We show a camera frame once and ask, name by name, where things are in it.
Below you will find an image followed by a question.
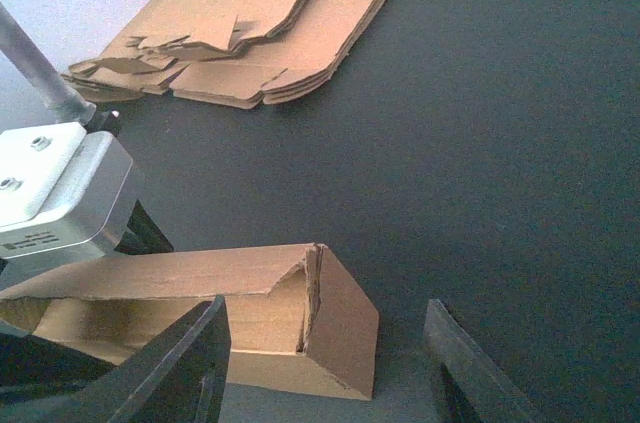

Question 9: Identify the stack of flat cardboard blanks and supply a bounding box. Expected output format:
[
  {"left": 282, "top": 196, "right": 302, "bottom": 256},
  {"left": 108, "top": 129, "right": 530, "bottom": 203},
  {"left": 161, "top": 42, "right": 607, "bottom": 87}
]
[{"left": 65, "top": 0, "right": 385, "bottom": 109}]

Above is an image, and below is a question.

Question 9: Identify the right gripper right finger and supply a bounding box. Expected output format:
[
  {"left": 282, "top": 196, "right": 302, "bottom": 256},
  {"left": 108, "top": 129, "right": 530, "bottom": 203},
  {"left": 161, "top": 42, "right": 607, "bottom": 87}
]
[{"left": 423, "top": 299, "right": 548, "bottom": 422}]

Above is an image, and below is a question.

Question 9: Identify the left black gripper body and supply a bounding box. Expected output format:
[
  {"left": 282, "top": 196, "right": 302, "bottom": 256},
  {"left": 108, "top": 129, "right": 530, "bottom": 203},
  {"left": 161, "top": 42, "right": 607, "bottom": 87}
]
[{"left": 1, "top": 202, "right": 174, "bottom": 401}]

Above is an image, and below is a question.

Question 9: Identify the cardboard box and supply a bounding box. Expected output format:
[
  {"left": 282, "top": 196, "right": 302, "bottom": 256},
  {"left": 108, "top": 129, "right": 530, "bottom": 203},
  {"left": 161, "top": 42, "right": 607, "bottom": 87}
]
[{"left": 1, "top": 243, "right": 379, "bottom": 401}]

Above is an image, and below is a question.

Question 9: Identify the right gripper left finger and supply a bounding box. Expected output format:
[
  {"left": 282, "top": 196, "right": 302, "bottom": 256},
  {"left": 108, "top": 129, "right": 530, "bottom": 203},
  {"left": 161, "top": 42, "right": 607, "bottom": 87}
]
[{"left": 23, "top": 296, "right": 231, "bottom": 422}]

